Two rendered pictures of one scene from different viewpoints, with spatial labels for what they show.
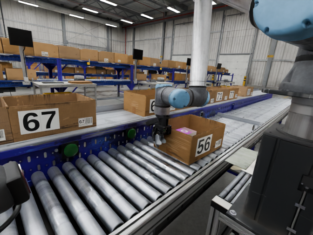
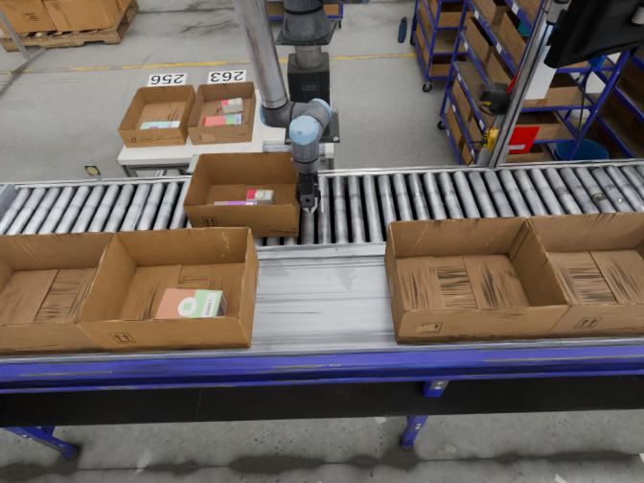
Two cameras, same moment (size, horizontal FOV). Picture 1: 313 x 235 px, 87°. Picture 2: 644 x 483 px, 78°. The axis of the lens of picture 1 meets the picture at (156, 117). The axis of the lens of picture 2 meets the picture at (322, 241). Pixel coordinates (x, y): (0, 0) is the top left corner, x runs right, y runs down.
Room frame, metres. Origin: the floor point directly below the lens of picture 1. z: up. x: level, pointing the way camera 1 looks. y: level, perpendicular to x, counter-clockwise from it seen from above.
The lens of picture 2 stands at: (1.61, 0.79, 1.88)
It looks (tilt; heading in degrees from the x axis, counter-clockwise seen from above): 50 degrees down; 228
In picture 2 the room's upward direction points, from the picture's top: 3 degrees counter-clockwise
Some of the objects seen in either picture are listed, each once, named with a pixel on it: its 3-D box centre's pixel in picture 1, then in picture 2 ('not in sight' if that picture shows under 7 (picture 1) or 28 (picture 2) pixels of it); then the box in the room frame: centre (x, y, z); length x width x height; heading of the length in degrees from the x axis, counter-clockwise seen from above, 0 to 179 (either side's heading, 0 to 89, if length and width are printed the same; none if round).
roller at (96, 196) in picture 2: (222, 127); (80, 230); (1.58, -0.67, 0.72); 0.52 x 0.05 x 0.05; 46
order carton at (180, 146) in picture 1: (189, 134); (247, 194); (1.05, -0.23, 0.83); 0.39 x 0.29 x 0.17; 134
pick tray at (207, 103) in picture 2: not in sight; (224, 112); (0.74, -0.82, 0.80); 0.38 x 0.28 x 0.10; 48
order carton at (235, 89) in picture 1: (223, 93); not in sight; (2.61, -1.02, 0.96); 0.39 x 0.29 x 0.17; 137
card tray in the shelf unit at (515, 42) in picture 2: not in sight; (542, 37); (-0.56, 0.10, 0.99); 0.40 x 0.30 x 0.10; 43
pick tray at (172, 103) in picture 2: not in sight; (161, 115); (0.97, -1.03, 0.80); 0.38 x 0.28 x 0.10; 47
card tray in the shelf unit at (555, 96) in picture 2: not in sight; (528, 77); (-0.56, 0.10, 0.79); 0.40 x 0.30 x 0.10; 47
